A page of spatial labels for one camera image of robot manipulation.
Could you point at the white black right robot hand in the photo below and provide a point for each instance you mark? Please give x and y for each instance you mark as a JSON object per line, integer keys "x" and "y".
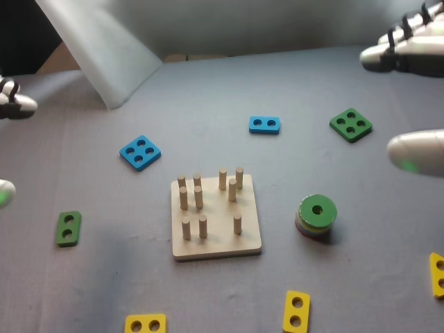
{"x": 409, "y": 52}

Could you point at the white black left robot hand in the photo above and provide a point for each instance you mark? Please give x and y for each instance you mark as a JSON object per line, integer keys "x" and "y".
{"x": 21, "y": 105}

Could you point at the wooden peg board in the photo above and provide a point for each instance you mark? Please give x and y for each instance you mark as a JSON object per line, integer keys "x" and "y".
{"x": 215, "y": 236}

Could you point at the yellow two-hole rectangle block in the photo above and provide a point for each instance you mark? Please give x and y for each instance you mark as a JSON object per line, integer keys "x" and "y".
{"x": 295, "y": 312}

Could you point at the blue two-hole rectangle block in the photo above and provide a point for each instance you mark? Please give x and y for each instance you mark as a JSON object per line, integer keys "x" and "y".
{"x": 264, "y": 129}

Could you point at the green two-hole rectangle block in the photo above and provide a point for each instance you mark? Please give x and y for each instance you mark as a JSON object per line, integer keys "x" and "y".
{"x": 68, "y": 229}

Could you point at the white fabric sheet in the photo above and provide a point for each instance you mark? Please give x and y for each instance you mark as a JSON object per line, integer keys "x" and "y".
{"x": 104, "y": 52}

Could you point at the yellow four-hole square block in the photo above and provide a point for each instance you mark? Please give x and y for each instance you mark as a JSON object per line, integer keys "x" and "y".
{"x": 145, "y": 320}

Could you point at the green four-hole square block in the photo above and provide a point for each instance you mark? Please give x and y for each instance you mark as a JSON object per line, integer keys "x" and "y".
{"x": 351, "y": 125}

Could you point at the blue four-hole square block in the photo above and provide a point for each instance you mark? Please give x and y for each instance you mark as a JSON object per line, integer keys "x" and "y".
{"x": 140, "y": 159}

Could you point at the grey table cloth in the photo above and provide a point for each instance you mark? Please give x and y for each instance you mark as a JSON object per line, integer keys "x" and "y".
{"x": 208, "y": 295}

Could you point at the yellow three-hole triangle block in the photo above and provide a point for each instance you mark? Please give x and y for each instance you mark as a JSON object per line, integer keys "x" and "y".
{"x": 435, "y": 277}

